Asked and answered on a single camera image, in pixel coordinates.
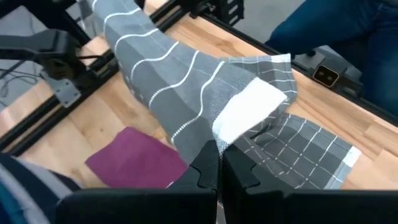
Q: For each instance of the grey checked towel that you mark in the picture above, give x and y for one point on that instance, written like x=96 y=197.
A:
x=174 y=71

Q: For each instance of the black table-level camera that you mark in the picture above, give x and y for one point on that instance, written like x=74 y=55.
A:
x=326 y=74

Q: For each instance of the metal mounting plate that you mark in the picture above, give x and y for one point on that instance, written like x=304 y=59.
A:
x=63 y=90

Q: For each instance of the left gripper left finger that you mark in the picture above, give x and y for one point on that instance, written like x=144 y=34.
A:
x=202 y=171

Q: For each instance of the purple towel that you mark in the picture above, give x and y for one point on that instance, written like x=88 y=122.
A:
x=133 y=158

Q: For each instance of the black aluminium table frame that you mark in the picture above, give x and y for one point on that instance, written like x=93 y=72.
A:
x=373 y=107

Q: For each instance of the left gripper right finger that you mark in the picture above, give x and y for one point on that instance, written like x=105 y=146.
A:
x=242 y=177

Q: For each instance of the person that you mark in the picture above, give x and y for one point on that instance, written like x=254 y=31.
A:
x=326 y=25

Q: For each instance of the navy white striped basket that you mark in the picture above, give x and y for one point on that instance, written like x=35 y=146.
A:
x=18 y=193

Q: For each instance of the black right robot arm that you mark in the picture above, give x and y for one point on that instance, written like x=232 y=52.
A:
x=49 y=46

